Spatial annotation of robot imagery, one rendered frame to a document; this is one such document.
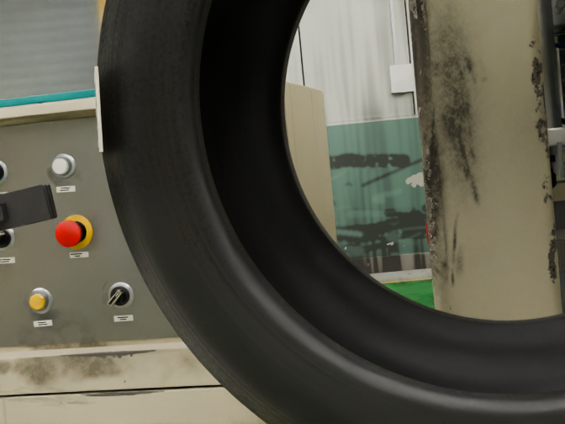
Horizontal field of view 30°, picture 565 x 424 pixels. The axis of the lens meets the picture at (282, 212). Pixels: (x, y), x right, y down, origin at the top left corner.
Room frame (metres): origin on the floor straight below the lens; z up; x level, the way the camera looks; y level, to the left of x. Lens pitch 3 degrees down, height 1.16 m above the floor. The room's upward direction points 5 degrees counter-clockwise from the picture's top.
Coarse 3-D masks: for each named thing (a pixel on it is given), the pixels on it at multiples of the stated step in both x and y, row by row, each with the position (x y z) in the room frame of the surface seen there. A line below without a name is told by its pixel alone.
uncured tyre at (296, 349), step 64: (128, 0) 0.74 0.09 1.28; (192, 0) 0.72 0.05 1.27; (256, 0) 1.00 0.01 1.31; (128, 64) 0.74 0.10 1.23; (192, 64) 0.73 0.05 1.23; (256, 64) 1.01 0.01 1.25; (128, 128) 0.74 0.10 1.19; (192, 128) 0.73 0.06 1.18; (256, 128) 1.01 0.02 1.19; (128, 192) 0.76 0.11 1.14; (192, 192) 0.73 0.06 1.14; (256, 192) 1.01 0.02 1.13; (192, 256) 0.73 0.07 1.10; (256, 256) 0.99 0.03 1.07; (320, 256) 1.00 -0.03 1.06; (192, 320) 0.74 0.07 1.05; (256, 320) 0.72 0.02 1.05; (320, 320) 0.98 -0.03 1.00; (384, 320) 0.99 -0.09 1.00; (448, 320) 0.98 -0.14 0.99; (256, 384) 0.73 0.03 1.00; (320, 384) 0.71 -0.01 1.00; (384, 384) 0.70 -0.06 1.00; (448, 384) 0.96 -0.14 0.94; (512, 384) 0.95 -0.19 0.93
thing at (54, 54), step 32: (0, 0) 1.58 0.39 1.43; (32, 0) 1.56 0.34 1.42; (64, 0) 1.55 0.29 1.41; (96, 0) 1.54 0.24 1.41; (0, 32) 1.58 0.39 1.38; (32, 32) 1.57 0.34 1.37; (64, 32) 1.56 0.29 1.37; (96, 32) 1.54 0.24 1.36; (0, 64) 1.58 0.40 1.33; (32, 64) 1.57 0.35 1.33; (64, 64) 1.56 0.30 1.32; (96, 64) 1.55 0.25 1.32; (0, 96) 1.58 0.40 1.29; (32, 96) 1.56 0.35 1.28; (64, 96) 1.55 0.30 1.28
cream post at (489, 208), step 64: (448, 0) 1.08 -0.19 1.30; (512, 0) 1.06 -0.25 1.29; (448, 64) 1.08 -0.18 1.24; (512, 64) 1.07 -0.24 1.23; (448, 128) 1.08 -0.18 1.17; (512, 128) 1.07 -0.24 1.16; (448, 192) 1.08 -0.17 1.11; (512, 192) 1.07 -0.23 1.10; (448, 256) 1.08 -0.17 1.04; (512, 256) 1.07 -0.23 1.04; (512, 320) 1.07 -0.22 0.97
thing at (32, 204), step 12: (12, 192) 0.89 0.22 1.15; (24, 192) 0.88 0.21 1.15; (36, 192) 0.88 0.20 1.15; (12, 204) 0.89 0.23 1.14; (24, 204) 0.88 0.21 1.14; (36, 204) 0.88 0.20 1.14; (48, 204) 0.88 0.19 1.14; (12, 216) 0.89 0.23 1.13; (24, 216) 0.88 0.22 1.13; (36, 216) 0.88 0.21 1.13; (48, 216) 0.88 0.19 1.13; (0, 228) 0.89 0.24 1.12
